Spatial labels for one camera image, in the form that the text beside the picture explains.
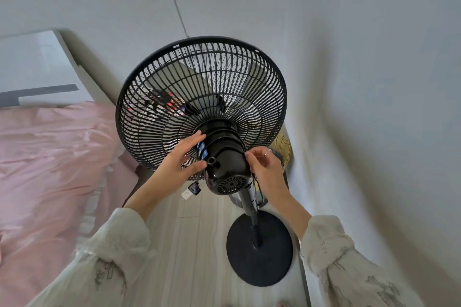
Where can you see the person's left hand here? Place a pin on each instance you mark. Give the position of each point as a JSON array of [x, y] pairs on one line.
[[171, 172]]

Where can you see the person's right hand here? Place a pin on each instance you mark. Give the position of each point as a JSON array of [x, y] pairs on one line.
[[270, 177]]

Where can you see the person's right thumb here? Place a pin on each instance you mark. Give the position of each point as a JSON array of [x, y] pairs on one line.
[[251, 160]]

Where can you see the person's left thumb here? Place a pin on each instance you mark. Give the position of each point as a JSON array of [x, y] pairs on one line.
[[198, 167]]

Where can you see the black fan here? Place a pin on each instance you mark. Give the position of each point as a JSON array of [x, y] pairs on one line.
[[225, 166]]

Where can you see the person's right forearm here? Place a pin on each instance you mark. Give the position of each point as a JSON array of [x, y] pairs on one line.
[[335, 256]]

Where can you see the person's left forearm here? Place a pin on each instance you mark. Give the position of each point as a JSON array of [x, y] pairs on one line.
[[119, 245]]

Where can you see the yellow woven basket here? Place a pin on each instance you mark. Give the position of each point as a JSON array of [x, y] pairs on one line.
[[281, 146]]

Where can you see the white ruffled bed skirt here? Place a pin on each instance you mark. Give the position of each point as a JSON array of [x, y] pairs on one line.
[[94, 206]]

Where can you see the pink bed sheet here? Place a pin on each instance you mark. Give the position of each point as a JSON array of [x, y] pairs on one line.
[[46, 173]]

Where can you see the white bed headboard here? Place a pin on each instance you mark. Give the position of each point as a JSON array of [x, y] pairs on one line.
[[39, 65]]

